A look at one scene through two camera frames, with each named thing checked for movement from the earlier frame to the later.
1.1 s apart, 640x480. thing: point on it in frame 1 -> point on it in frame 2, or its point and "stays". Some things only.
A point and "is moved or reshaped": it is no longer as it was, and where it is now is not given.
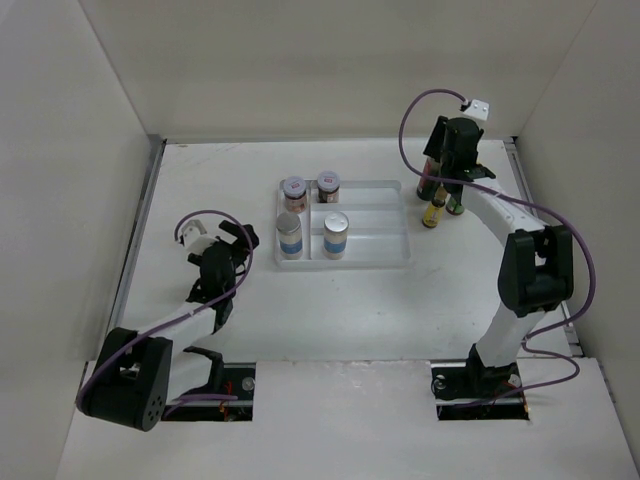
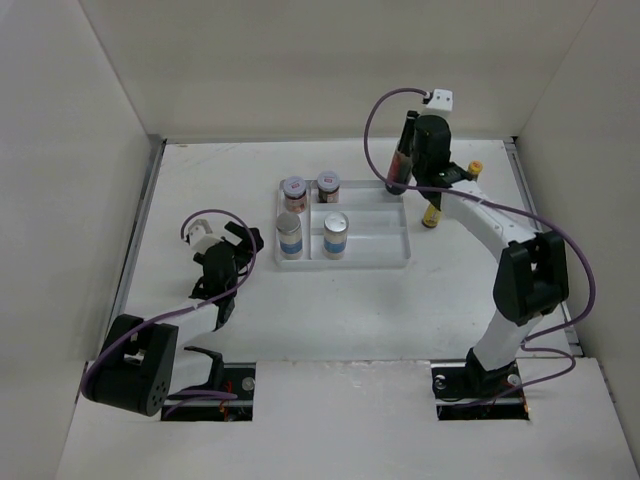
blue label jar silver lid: (289, 228) stays
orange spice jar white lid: (295, 192) stays
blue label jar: (335, 230) stays
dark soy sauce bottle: (426, 187) is moved or reshaped
